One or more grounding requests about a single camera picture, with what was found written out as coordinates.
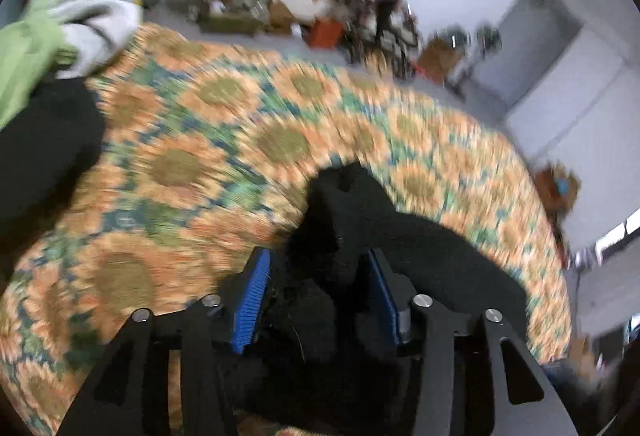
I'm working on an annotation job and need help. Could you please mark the large cardboard box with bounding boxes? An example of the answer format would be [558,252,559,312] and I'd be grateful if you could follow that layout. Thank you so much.
[416,36,467,85]

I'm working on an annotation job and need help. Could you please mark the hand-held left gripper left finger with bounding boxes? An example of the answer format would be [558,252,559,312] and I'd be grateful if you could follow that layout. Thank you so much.
[57,247,273,436]

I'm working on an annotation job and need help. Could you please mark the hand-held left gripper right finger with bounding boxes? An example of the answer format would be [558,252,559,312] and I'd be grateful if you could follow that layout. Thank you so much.
[366,248,581,436]

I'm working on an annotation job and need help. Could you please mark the sunflower print bedspread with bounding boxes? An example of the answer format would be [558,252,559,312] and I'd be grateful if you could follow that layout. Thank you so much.
[0,22,574,436]

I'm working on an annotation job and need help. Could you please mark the light green cloth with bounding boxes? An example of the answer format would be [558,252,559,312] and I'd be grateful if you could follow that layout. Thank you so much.
[0,0,77,130]

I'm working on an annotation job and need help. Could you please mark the black pants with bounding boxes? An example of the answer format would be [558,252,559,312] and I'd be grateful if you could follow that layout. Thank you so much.
[220,162,532,436]

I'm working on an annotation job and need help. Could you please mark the black standing fan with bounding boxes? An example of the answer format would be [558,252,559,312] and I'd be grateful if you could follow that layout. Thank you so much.
[449,22,504,102]

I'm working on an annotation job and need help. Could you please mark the small open cardboard box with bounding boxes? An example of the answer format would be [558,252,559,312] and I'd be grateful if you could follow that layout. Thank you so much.
[534,162,582,213]

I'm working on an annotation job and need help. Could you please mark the grey door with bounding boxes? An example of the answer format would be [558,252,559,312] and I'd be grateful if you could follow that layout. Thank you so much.
[474,0,584,107]

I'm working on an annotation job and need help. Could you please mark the folded black garment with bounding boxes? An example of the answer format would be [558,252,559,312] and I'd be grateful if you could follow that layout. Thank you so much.
[0,77,107,277]

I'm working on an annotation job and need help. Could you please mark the orange bucket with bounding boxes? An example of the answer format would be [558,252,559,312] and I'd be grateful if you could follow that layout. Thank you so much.
[304,14,347,50]

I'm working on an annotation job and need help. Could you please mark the grey white sweatshirt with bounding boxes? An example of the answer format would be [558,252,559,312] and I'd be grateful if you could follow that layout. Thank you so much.
[51,0,144,80]

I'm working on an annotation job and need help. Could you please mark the black stroller walker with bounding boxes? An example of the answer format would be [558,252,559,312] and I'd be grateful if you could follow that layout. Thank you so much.
[349,0,427,77]

